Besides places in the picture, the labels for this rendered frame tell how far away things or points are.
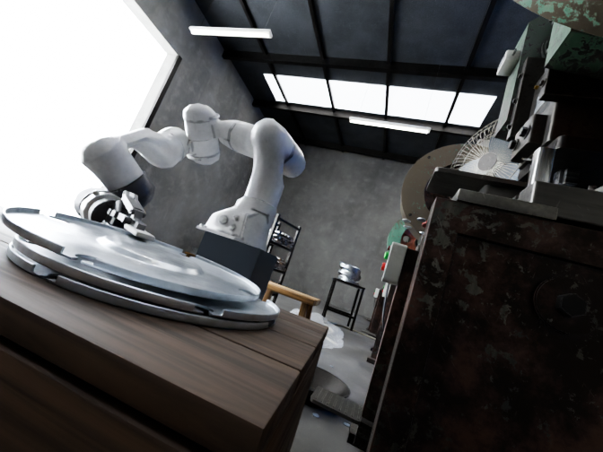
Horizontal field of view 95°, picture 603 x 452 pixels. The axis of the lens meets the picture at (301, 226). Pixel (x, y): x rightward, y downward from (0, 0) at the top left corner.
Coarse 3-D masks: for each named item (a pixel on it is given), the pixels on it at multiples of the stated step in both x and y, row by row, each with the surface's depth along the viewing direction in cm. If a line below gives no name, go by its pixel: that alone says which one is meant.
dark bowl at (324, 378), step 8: (320, 368) 121; (320, 376) 119; (328, 376) 118; (312, 384) 116; (320, 384) 116; (328, 384) 115; (336, 384) 114; (344, 384) 112; (312, 392) 93; (336, 392) 110; (344, 392) 107
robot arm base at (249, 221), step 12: (240, 204) 84; (252, 204) 83; (264, 204) 83; (216, 216) 84; (228, 216) 83; (240, 216) 81; (252, 216) 81; (264, 216) 83; (204, 228) 82; (216, 228) 83; (228, 228) 81; (240, 228) 80; (252, 228) 81; (264, 228) 83; (240, 240) 78; (252, 240) 81; (264, 240) 84
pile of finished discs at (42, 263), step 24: (24, 240) 27; (24, 264) 21; (48, 264) 21; (72, 264) 24; (72, 288) 20; (96, 288) 20; (120, 288) 21; (144, 288) 24; (144, 312) 21; (168, 312) 22; (192, 312) 23; (216, 312) 25; (240, 312) 25; (264, 312) 33
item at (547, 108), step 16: (544, 112) 70; (560, 112) 64; (576, 112) 63; (592, 112) 62; (528, 128) 68; (544, 128) 66; (560, 128) 63; (576, 128) 62; (592, 128) 62; (512, 144) 74; (528, 144) 67; (544, 144) 65; (512, 160) 75
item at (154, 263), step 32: (32, 224) 27; (64, 224) 33; (96, 224) 42; (96, 256) 25; (128, 256) 29; (160, 256) 34; (192, 256) 50; (192, 288) 25; (224, 288) 33; (256, 288) 41
